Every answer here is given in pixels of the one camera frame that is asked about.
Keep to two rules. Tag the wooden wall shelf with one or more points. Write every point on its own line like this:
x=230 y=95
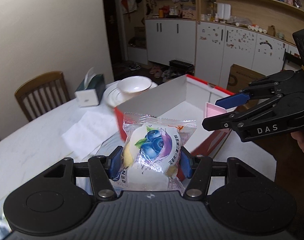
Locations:
x=284 y=17

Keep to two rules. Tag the wooden chair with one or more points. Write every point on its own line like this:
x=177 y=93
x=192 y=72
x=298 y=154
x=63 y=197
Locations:
x=42 y=94

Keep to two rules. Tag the blueberry snack packet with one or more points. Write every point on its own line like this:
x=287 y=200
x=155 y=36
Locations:
x=151 y=154

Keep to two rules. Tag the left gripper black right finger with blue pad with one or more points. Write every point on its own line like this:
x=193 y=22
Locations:
x=198 y=170

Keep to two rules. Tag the white paper napkin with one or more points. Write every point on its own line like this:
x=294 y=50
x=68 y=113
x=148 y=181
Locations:
x=86 y=136

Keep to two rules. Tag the red white cardboard box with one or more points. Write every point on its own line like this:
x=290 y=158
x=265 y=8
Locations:
x=183 y=98

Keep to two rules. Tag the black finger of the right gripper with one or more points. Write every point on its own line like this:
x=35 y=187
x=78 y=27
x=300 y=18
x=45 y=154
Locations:
x=222 y=121

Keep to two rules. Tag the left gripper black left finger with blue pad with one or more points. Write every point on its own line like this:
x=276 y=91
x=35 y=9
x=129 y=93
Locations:
x=102 y=169

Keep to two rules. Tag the white plate stack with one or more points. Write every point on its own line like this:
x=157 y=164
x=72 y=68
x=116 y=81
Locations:
x=114 y=97

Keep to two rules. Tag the green white tissue box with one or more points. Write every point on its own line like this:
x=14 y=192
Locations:
x=90 y=91

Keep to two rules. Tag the pink ribbed eraser block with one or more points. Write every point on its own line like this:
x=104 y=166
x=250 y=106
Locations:
x=213 y=110

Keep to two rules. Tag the white bowl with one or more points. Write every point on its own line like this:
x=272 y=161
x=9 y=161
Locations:
x=134 y=84

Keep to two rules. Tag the white lower cabinet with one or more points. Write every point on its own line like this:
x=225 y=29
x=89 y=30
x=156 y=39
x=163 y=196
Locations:
x=213 y=48

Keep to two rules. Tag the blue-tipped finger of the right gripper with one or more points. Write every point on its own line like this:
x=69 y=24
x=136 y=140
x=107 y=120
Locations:
x=233 y=100

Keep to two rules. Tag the brown cardboard box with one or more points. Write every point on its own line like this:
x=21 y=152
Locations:
x=240 y=77

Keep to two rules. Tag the black shoe rack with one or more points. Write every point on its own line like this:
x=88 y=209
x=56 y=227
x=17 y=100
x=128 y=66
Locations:
x=181 y=68

